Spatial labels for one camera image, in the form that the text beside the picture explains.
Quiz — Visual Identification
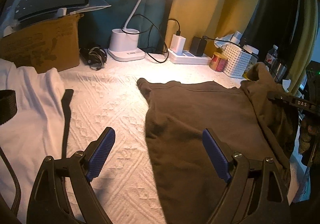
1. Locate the red gold tin can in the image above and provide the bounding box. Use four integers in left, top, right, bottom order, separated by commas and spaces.
209, 52, 227, 72

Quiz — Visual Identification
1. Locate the steel thermos cup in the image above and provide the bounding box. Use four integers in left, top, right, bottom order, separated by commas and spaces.
271, 62, 287, 83

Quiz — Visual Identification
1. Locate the plastic water bottle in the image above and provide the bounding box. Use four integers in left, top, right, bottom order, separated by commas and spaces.
265, 45, 278, 65

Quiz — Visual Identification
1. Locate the white perforated basket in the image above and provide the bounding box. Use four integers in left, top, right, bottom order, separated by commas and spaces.
222, 44, 252, 78

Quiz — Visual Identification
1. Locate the white cloth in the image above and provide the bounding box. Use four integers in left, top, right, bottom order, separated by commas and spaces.
1, 60, 65, 223

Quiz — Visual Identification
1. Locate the coiled black cable bundle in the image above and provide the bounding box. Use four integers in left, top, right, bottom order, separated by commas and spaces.
79, 45, 108, 71

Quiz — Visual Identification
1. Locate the person right hand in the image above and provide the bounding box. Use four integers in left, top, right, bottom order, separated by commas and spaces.
298, 116, 319, 167

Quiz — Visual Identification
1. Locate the teal curtain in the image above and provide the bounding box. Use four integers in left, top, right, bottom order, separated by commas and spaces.
78, 0, 173, 53

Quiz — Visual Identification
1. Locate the glass jar white lid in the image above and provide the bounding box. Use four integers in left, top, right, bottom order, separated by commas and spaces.
243, 45, 259, 55

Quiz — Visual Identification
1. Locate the black power adapter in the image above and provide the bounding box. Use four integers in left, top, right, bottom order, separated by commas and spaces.
189, 37, 207, 57

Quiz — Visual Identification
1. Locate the cardboard box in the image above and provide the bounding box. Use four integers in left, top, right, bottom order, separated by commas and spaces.
1, 14, 83, 73

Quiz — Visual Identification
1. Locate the white power strip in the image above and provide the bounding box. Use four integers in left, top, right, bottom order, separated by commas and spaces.
169, 49, 211, 65

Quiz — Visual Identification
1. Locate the white charger plug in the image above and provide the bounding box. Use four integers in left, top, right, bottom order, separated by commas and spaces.
170, 34, 186, 56

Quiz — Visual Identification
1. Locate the brown t-shirt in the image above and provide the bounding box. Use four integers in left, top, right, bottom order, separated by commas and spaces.
137, 63, 298, 223

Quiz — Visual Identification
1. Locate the white desk lamp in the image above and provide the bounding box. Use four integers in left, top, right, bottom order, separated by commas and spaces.
107, 0, 201, 63

